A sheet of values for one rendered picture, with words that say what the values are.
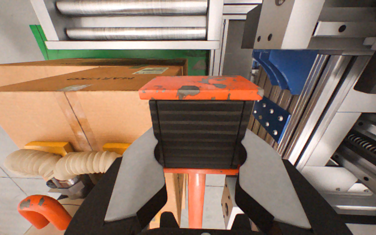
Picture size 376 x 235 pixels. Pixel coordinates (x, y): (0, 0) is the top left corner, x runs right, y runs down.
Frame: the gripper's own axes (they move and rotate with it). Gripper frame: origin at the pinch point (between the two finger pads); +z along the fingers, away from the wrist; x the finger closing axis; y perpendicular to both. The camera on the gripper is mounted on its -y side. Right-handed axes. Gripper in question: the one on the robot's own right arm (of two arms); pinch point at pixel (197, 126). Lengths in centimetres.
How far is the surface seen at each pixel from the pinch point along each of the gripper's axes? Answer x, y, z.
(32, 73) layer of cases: -80, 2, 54
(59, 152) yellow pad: -32.1, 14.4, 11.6
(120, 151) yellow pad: -17.2, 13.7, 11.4
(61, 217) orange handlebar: -23.1, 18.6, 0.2
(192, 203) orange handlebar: -0.5, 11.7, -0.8
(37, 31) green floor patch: -124, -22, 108
